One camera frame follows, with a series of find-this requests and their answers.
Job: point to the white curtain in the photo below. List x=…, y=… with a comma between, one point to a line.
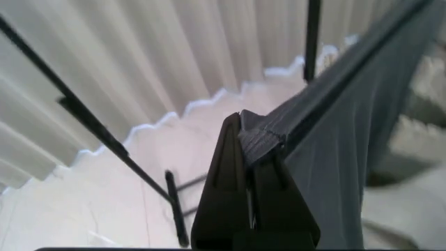
x=139, y=62

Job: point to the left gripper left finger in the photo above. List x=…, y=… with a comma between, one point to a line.
x=223, y=202

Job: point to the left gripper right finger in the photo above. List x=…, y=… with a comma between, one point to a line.
x=282, y=209

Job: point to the black clothes rack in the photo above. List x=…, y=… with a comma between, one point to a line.
x=104, y=134

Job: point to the dark grey t-shirt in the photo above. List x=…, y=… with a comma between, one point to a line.
x=334, y=157

